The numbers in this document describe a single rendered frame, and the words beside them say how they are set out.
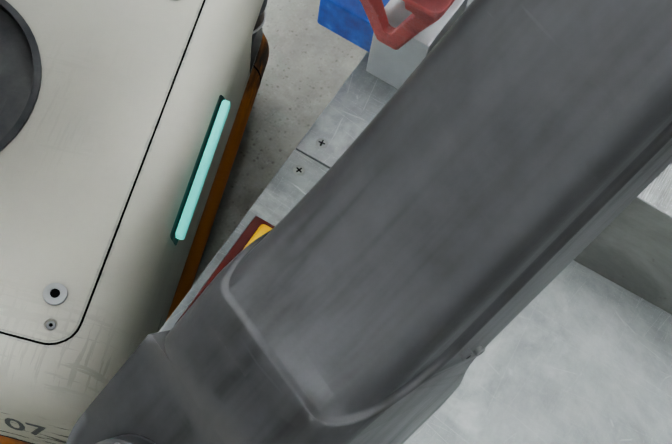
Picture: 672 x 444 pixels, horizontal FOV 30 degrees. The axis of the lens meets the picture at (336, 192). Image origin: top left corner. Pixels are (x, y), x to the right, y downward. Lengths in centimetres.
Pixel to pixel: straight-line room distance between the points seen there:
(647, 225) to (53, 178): 80
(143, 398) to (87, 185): 100
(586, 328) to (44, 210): 74
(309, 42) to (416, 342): 150
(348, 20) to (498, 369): 23
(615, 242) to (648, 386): 8
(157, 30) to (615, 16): 119
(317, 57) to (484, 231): 149
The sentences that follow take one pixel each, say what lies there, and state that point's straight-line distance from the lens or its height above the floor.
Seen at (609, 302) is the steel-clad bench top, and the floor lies 80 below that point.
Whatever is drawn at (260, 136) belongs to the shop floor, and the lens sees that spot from 169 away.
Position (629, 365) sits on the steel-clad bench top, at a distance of 72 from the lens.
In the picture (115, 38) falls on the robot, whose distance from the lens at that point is 144.
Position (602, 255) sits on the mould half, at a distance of 72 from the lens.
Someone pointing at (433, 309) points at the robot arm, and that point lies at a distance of 29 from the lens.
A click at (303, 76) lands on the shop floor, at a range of 175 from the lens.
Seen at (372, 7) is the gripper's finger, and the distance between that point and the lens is 71.
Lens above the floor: 143
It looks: 60 degrees down
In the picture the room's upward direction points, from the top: 11 degrees clockwise
